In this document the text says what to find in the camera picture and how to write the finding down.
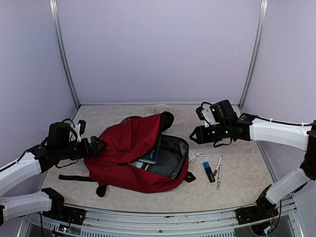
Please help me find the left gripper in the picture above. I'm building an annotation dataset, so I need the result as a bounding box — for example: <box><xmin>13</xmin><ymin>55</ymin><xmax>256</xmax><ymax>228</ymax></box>
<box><xmin>57</xmin><ymin>135</ymin><xmax>107</xmax><ymax>160</ymax></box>

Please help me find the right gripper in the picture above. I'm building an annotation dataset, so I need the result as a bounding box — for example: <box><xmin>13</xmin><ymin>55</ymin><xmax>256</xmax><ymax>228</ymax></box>
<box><xmin>190</xmin><ymin>121</ymin><xmax>230</xmax><ymax>144</ymax></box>

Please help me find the red backpack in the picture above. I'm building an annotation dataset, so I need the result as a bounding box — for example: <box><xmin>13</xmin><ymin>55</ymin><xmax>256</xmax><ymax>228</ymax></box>
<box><xmin>59</xmin><ymin>112</ymin><xmax>196</xmax><ymax>197</ymax></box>

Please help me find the thin grey booklet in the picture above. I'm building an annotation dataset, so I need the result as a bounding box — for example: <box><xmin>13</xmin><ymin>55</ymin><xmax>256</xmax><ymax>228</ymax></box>
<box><xmin>131</xmin><ymin>161</ymin><xmax>150</xmax><ymax>170</ymax></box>

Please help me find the blue Wuthering Heights book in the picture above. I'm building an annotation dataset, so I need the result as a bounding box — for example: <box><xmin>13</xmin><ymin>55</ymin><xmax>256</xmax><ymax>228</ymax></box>
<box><xmin>140</xmin><ymin>149</ymin><xmax>158</xmax><ymax>164</ymax></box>

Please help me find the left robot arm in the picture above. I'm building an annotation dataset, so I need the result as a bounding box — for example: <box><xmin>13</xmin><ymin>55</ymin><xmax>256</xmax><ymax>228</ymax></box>
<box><xmin>0</xmin><ymin>119</ymin><xmax>107</xmax><ymax>224</ymax></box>

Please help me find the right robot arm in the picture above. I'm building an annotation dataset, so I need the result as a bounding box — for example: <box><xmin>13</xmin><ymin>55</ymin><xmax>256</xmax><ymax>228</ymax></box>
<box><xmin>190</xmin><ymin>100</ymin><xmax>316</xmax><ymax>225</ymax></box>

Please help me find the red floral saucer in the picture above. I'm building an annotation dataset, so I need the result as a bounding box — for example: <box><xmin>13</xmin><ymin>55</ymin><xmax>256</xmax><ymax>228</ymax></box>
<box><xmin>121</xmin><ymin>117</ymin><xmax>131</xmax><ymax>123</ymax></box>

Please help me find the white marker black cap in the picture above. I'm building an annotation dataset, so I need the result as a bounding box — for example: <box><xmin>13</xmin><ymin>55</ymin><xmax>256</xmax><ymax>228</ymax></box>
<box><xmin>215</xmin><ymin>156</ymin><xmax>223</xmax><ymax>169</ymax></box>

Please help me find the blue black highlighter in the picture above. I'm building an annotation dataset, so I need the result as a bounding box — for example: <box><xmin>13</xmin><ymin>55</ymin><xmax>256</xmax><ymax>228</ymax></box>
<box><xmin>202</xmin><ymin>161</ymin><xmax>215</xmax><ymax>183</ymax></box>

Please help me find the white floral mug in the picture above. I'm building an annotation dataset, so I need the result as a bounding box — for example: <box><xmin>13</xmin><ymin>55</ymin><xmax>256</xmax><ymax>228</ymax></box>
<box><xmin>146</xmin><ymin>104</ymin><xmax>171</xmax><ymax>117</ymax></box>

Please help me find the slim white pen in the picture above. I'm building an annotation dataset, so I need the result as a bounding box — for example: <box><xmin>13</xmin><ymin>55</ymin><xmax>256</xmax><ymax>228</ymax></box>
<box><xmin>216</xmin><ymin>165</ymin><xmax>222</xmax><ymax>191</ymax></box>

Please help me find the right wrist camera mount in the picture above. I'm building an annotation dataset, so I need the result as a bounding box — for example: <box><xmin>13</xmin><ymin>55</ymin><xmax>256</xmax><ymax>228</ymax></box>
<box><xmin>196</xmin><ymin>102</ymin><xmax>216</xmax><ymax>128</ymax></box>

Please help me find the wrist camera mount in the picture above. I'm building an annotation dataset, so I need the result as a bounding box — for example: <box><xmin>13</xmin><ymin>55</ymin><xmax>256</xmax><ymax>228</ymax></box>
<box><xmin>70</xmin><ymin>120</ymin><xmax>86</xmax><ymax>142</ymax></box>
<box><xmin>196</xmin><ymin>102</ymin><xmax>216</xmax><ymax>128</ymax></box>

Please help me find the white charger with cable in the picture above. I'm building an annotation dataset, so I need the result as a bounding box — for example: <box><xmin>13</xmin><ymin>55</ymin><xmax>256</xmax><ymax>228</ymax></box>
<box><xmin>188</xmin><ymin>149</ymin><xmax>204</xmax><ymax>163</ymax></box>

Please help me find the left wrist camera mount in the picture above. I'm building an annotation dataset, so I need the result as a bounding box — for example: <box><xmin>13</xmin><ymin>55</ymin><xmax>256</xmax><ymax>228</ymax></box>
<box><xmin>70</xmin><ymin>120</ymin><xmax>86</xmax><ymax>142</ymax></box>

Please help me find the front aluminium rail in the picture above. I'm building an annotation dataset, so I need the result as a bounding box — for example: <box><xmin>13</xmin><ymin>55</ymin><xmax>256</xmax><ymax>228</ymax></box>
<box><xmin>17</xmin><ymin>197</ymin><xmax>305</xmax><ymax>237</ymax></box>

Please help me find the right aluminium frame post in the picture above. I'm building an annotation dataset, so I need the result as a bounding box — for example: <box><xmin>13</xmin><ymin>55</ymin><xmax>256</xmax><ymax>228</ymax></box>
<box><xmin>238</xmin><ymin>0</ymin><xmax>269</xmax><ymax>111</ymax></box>

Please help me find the aluminium frame post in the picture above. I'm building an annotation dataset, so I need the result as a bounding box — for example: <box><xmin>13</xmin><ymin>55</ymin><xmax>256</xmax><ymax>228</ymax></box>
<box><xmin>49</xmin><ymin>0</ymin><xmax>81</xmax><ymax>111</ymax></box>
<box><xmin>238</xmin><ymin>0</ymin><xmax>269</xmax><ymax>111</ymax></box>

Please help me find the left aluminium frame post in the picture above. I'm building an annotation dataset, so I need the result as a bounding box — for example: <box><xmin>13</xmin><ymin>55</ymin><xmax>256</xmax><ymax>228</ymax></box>
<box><xmin>49</xmin><ymin>0</ymin><xmax>81</xmax><ymax>111</ymax></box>

